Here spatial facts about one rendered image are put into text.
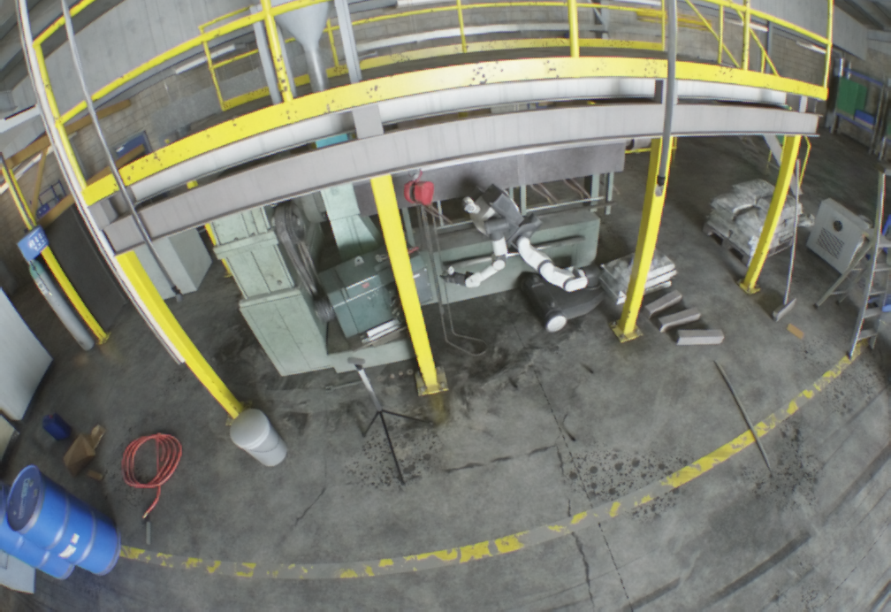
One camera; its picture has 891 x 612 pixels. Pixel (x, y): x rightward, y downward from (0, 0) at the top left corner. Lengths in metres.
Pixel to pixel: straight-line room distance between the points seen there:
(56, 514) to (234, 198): 2.67
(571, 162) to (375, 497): 2.94
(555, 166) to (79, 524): 4.79
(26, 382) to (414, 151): 6.24
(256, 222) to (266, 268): 0.36
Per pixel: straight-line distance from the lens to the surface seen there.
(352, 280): 2.56
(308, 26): 2.72
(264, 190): 1.98
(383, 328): 2.81
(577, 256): 3.67
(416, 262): 2.68
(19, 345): 6.71
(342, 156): 1.85
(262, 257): 2.69
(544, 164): 3.12
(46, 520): 3.34
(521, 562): 2.35
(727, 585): 2.69
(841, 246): 5.49
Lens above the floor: 2.32
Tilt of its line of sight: 38 degrees down
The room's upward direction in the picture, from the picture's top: 9 degrees counter-clockwise
